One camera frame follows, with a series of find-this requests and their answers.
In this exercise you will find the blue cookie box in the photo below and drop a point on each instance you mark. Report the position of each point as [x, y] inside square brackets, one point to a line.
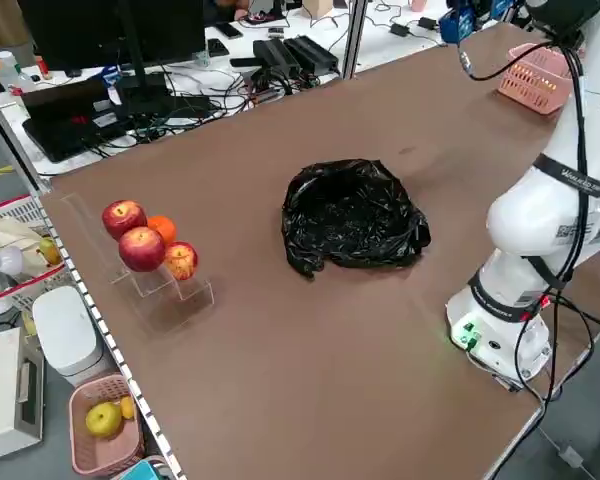
[455, 26]

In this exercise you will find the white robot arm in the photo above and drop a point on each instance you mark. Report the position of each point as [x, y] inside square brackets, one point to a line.
[530, 225]

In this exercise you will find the black plastic bag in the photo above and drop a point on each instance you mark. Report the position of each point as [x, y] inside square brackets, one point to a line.
[355, 225]

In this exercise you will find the pink plastic basket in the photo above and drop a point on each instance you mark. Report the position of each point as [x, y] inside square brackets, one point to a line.
[530, 87]

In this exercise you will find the pink storage basket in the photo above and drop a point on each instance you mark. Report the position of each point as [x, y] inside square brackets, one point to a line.
[105, 455]

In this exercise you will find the beige cloth bag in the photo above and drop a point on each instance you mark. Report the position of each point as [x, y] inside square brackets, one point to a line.
[5, 235]

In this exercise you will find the yellowish red apple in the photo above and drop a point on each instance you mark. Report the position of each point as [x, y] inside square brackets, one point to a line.
[181, 261]

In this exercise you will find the orange fruit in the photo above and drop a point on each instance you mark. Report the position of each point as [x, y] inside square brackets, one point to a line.
[164, 227]

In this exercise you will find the clear acrylic fruit stand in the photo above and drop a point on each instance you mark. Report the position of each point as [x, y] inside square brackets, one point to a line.
[150, 300]

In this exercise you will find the black power supply unit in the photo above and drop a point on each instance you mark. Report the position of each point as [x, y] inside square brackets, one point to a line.
[312, 52]
[275, 55]

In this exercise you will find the black smartphone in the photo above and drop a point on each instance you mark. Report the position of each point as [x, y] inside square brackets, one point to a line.
[228, 30]

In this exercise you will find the wooden box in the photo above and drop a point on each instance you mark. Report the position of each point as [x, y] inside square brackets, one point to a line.
[316, 9]

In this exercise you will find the black power adapter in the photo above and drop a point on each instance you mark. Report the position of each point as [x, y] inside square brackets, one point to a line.
[401, 29]

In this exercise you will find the small yellow fruit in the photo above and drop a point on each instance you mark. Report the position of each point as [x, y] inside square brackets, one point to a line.
[126, 407]

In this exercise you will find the green apple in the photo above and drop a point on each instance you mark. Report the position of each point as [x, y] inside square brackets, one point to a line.
[50, 250]

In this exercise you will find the white rounded appliance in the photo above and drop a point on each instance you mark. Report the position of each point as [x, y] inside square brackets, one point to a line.
[65, 330]

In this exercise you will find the pink cup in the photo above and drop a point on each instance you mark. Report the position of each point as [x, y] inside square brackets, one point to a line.
[416, 4]

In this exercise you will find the yellow-green apple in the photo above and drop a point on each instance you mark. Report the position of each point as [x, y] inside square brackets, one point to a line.
[102, 420]

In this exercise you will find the teal plastic item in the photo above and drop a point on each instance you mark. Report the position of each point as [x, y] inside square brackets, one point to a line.
[145, 471]

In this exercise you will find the white red-rimmed crate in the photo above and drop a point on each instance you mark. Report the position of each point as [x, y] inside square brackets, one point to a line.
[25, 289]

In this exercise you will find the black computer monitor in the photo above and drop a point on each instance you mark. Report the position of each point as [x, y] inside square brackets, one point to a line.
[105, 30]

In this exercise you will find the small white fan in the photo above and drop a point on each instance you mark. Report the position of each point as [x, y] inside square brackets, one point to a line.
[2, 260]

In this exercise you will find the white plastic bottle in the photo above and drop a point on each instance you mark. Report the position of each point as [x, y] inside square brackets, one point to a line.
[12, 70]

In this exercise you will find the white device box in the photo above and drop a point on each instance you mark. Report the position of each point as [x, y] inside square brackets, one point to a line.
[0, 390]

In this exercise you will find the aluminium frame post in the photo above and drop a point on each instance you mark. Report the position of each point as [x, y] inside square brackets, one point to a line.
[355, 40]

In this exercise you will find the aluminium table edge rail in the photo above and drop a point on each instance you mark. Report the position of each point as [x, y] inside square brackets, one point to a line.
[107, 345]

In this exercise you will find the aluminium frame beam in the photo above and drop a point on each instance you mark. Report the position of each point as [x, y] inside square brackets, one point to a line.
[10, 135]

